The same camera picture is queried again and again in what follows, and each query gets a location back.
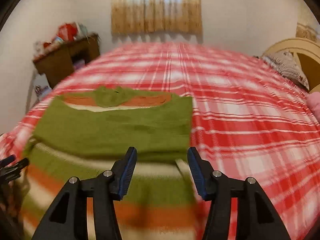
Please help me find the green striped knit sweater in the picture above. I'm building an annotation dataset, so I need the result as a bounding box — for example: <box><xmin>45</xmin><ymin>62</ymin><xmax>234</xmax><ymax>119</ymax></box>
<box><xmin>22</xmin><ymin>87</ymin><xmax>197</xmax><ymax>239</ymax></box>

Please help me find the red plaid bed sheet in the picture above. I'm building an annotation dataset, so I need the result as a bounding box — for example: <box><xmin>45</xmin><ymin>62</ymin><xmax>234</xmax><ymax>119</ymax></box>
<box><xmin>1</xmin><ymin>43</ymin><xmax>319</xmax><ymax>239</ymax></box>

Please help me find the brown wooden desk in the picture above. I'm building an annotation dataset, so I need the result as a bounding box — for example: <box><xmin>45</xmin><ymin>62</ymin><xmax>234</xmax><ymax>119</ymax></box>
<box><xmin>33</xmin><ymin>33</ymin><xmax>100</xmax><ymax>88</ymax></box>

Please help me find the pink folded quilt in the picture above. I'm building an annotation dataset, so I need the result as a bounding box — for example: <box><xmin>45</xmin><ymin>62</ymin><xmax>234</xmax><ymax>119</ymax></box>
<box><xmin>306</xmin><ymin>92</ymin><xmax>320</xmax><ymax>122</ymax></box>

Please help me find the red gift bag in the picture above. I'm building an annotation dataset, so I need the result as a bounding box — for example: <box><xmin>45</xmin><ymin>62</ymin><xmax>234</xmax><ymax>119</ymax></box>
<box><xmin>57</xmin><ymin>22</ymin><xmax>78</xmax><ymax>42</ymax></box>

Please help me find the grey striped pillow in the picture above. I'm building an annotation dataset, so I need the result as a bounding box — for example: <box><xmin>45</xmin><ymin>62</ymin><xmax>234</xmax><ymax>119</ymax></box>
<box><xmin>261</xmin><ymin>50</ymin><xmax>310</xmax><ymax>91</ymax></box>

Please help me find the cream wooden headboard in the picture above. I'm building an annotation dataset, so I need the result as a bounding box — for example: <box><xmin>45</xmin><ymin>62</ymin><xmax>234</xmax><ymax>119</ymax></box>
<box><xmin>263</xmin><ymin>37</ymin><xmax>320</xmax><ymax>93</ymax></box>

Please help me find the beige side curtain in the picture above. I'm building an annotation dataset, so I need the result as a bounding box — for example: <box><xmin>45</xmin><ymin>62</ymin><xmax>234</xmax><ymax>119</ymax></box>
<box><xmin>296</xmin><ymin>1</ymin><xmax>319</xmax><ymax>43</ymax></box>

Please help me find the beige window curtain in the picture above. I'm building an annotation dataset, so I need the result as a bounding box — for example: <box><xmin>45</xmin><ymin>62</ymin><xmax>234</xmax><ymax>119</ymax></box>
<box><xmin>111</xmin><ymin>0</ymin><xmax>202</xmax><ymax>35</ymax></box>

